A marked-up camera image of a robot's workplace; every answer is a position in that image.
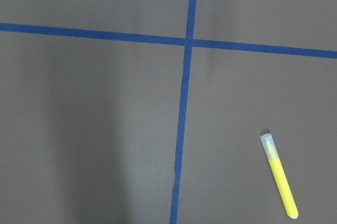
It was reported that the yellow highlighter pen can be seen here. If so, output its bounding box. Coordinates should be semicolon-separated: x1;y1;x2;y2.
260;133;299;219

